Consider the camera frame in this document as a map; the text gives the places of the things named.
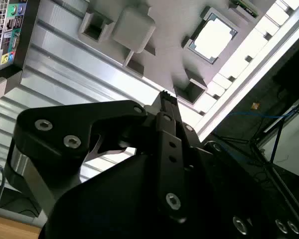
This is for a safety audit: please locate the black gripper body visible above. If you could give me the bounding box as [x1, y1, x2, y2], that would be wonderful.
[38, 143, 299, 239]

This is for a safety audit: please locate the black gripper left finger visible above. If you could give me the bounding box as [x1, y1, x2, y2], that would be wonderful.
[3, 91, 189, 224]

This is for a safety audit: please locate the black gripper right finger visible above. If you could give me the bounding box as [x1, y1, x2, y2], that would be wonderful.
[169, 96, 299, 237]

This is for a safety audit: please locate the silver CPU with green edge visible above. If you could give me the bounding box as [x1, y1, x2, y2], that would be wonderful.
[189, 17, 239, 63]

